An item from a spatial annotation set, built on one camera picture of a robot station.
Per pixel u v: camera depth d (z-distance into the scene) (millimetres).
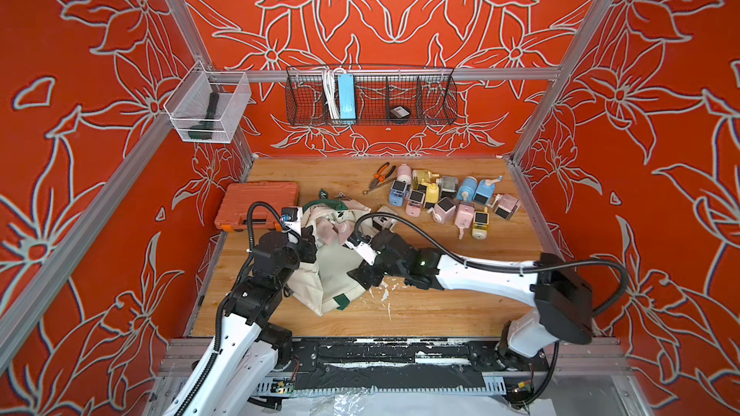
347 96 893
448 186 1036
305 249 652
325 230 898
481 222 921
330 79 876
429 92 1005
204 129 794
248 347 485
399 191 1007
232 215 952
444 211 946
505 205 976
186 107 781
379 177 1123
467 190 1005
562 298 432
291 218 619
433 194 1005
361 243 670
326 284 843
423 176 1076
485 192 1014
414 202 996
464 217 941
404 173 1047
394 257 594
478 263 515
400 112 954
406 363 727
